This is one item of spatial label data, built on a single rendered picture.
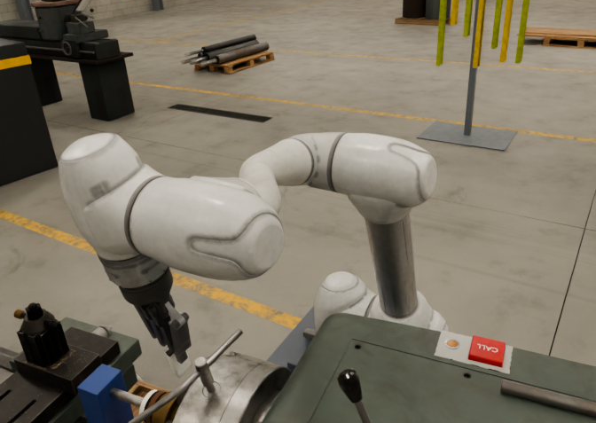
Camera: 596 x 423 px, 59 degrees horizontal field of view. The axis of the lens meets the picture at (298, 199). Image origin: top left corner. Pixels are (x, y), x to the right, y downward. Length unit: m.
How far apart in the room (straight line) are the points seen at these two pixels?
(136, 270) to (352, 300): 0.90
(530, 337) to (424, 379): 2.17
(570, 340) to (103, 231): 2.81
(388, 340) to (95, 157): 0.68
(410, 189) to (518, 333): 2.20
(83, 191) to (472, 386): 0.72
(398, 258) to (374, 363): 0.30
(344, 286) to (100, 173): 1.01
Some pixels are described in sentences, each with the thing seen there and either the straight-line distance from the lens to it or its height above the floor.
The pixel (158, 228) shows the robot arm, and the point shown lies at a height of 1.70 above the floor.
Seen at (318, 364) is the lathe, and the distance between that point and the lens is 1.04.
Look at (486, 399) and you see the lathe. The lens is 1.01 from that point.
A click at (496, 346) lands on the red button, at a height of 1.27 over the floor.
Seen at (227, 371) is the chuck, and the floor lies 1.24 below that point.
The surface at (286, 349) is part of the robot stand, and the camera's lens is 1.83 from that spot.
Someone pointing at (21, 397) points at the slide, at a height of 0.97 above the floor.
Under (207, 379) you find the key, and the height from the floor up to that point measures 1.28.
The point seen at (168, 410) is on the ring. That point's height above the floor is 1.12.
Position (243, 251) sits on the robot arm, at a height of 1.68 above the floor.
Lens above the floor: 1.98
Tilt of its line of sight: 26 degrees down
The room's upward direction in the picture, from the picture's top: 3 degrees counter-clockwise
